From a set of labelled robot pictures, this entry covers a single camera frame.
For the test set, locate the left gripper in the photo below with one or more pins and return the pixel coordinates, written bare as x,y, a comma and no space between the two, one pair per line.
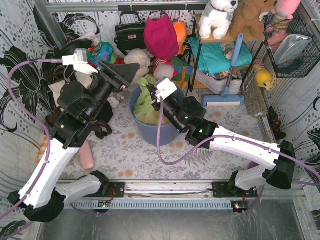
115,78

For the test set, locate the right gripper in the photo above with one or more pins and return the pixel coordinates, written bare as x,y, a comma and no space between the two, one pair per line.
157,101

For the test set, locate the green trash bag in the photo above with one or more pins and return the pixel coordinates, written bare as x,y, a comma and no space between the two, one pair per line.
143,111

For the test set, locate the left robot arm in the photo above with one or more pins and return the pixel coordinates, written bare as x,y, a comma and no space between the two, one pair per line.
41,198

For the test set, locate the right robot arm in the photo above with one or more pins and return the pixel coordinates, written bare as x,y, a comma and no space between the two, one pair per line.
273,164

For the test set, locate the colourful printed bag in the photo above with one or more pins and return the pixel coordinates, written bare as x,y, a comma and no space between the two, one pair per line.
102,52

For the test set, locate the cream canvas tote bag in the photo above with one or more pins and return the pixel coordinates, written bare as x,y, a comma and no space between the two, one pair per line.
57,86

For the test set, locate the magenta cloth bag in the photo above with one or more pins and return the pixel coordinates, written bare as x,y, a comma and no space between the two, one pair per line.
160,38

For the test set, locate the red cloth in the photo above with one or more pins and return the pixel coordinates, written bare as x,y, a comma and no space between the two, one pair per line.
119,61

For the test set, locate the white plush sheep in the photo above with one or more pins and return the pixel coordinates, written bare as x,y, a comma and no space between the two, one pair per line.
141,57

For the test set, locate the black leather handbag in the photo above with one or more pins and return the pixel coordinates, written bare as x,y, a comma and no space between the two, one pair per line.
130,36

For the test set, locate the pink plush doll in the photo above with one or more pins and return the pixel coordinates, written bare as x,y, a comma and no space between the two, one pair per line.
163,69

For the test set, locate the rainbow striped cloth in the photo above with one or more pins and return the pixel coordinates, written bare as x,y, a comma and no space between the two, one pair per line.
184,72

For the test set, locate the white shoe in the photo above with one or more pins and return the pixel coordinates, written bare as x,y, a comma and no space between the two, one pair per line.
218,85

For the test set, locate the teal folded cloth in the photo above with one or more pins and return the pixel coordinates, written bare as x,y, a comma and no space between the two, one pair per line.
212,59

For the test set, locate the black round hat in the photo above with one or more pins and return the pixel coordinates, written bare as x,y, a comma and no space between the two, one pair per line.
70,48

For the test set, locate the orange plush toy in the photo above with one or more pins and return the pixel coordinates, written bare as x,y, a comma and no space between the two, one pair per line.
181,32

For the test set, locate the wooden metal shelf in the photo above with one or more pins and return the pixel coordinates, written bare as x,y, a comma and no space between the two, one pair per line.
194,58

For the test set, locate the pink case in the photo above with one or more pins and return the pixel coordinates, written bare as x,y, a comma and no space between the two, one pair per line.
86,156

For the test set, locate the yellow plush toy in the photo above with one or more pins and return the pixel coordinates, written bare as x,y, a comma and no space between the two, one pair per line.
263,78

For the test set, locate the purple orange sock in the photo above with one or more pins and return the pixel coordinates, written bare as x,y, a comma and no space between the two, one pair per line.
253,165

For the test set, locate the white plush dog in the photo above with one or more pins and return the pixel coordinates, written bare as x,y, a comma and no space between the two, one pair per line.
216,18

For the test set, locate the orange checkered cloth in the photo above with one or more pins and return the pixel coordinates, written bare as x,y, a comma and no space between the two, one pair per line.
43,148

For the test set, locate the brown teddy bear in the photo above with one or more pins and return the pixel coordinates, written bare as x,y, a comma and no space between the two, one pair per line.
247,15

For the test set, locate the silver foil pouch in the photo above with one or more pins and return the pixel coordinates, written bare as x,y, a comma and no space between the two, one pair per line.
291,48

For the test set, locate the pink plush toy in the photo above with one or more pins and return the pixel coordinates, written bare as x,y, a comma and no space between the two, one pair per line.
283,13

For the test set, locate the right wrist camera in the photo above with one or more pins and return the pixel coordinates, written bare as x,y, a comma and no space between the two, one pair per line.
164,89

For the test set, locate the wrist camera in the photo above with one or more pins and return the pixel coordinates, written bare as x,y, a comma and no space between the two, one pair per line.
79,61
164,89

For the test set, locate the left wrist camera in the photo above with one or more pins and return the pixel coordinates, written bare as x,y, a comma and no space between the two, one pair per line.
79,61

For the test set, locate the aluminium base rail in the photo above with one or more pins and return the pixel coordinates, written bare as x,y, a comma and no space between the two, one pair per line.
192,189

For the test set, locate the black wire basket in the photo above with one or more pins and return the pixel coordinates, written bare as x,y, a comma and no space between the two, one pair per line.
310,58

